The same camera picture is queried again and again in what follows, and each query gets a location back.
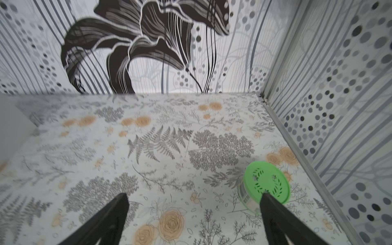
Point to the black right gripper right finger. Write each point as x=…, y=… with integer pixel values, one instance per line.
x=281, y=226

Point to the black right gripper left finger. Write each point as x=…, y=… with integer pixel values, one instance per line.
x=105, y=227

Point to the white drawer cabinet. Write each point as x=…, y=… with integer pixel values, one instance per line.
x=15, y=129

